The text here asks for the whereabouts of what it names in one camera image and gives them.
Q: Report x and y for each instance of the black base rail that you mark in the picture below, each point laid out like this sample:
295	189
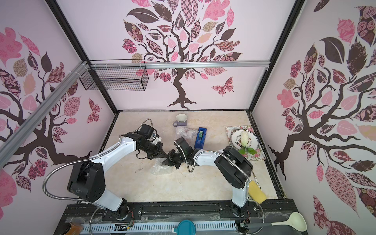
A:
272	210

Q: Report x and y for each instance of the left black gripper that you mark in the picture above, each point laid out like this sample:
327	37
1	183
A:
159	153

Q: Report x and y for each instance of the blue tape dispenser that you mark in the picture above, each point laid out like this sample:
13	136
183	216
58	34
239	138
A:
200	138

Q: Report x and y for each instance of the flexible metal conduit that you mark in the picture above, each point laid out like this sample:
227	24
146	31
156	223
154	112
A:
235	160
46	180

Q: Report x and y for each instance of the left aluminium frame bar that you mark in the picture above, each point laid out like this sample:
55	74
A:
9	148

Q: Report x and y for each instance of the brown jar black lid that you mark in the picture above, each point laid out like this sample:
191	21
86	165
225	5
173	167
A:
69	228

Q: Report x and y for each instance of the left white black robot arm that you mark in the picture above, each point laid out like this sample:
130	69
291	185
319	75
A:
87	180

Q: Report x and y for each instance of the clear bubble wrap sheet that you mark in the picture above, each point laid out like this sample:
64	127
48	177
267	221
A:
186	133
160	169

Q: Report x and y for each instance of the floral square placemat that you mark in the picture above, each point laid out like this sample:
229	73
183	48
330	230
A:
260	156

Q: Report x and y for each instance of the round white plate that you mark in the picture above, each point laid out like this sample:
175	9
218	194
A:
235	139

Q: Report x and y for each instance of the white slotted cable duct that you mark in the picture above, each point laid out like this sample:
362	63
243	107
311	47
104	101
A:
157	227

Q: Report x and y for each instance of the rear aluminium frame bar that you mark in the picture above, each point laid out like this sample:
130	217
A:
182	65

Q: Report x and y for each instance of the yellow green sponge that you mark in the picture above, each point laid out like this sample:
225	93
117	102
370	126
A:
255	193

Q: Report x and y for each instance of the cream plastic ladle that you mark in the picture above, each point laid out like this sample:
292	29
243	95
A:
295	221

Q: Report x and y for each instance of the white artificial rose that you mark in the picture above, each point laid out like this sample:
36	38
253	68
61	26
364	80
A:
244	140

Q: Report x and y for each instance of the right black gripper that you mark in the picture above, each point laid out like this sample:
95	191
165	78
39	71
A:
176	157

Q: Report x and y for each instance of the left flexible metal conduit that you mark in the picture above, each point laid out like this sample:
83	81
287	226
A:
46	180

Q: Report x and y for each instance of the lavender mug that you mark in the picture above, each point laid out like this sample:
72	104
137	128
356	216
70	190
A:
181	120

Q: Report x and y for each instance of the right flexible metal conduit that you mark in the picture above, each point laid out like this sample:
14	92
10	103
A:
235	160

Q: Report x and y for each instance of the black wire basket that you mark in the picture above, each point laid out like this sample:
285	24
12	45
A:
116	75

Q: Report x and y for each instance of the silver fork floral handle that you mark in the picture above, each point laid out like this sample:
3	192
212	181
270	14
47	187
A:
256	180

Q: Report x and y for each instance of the aluminium frame bar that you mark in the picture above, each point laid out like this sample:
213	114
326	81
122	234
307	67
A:
182	65
9	148

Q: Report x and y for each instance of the teal round lid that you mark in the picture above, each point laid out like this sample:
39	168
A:
185	227

